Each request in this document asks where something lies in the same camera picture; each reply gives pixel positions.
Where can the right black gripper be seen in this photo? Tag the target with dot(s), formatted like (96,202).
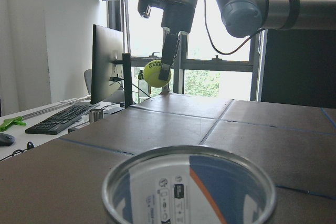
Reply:
(177,18)

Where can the yellow tennis ball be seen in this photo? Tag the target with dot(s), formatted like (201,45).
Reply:
(151,74)

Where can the tennis ball can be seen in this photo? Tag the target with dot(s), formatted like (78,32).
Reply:
(188,184)

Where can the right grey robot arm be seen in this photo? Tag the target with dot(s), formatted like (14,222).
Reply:
(243,18)

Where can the black computer monitor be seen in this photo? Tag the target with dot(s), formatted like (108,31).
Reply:
(110,65)

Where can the silver metal cup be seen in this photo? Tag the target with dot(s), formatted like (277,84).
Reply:
(95,115)

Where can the black keyboard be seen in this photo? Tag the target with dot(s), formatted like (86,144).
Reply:
(61,120)

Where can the green plastic tool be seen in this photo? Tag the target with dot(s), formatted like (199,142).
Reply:
(7,123)

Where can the black computer mouse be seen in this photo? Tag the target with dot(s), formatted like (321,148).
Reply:
(6,140)

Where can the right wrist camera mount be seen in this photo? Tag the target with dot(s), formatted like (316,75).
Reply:
(144,6)

